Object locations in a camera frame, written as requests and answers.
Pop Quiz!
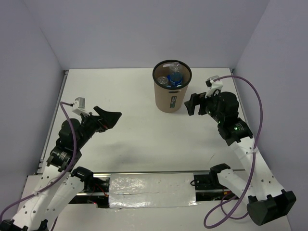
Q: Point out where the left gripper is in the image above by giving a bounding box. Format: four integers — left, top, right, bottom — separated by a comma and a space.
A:
76, 105, 122, 149

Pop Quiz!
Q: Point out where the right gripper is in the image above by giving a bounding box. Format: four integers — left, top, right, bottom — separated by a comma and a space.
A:
184, 88, 224, 123

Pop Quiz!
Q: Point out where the clear bottle blue label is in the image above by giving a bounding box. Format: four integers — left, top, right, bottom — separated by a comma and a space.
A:
168, 62, 183, 82

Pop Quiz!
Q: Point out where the light-blue label plastic bottle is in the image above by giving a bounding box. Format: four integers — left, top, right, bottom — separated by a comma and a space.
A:
167, 80, 182, 88

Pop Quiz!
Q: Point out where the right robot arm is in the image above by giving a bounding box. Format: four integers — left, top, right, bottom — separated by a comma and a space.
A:
185, 90, 296, 226

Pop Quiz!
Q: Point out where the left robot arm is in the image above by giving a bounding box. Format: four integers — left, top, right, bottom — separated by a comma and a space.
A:
0, 104, 122, 231

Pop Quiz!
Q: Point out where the brown cylindrical paper bin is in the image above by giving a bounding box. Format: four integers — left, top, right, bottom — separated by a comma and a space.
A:
152, 60, 192, 113

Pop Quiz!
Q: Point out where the silver foil sheet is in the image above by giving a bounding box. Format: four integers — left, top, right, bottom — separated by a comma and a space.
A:
108, 173, 197, 208

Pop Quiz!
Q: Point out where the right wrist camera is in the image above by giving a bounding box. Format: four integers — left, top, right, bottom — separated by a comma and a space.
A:
205, 76, 223, 98

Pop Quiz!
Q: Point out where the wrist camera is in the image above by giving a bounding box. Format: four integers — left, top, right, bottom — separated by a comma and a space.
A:
205, 76, 223, 98
72, 97, 89, 116

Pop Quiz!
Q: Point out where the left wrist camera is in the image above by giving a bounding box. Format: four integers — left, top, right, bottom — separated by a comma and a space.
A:
72, 97, 89, 116

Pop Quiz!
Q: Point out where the metal rail base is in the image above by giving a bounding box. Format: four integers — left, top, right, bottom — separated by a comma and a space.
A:
69, 171, 234, 208

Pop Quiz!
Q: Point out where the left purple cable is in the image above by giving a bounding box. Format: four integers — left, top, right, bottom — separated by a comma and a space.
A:
0, 102, 79, 218

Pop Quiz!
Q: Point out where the purple cable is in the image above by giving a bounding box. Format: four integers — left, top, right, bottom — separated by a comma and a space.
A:
0, 102, 79, 218
204, 76, 262, 228

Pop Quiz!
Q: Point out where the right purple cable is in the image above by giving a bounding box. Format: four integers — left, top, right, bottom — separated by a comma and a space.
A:
204, 76, 262, 228

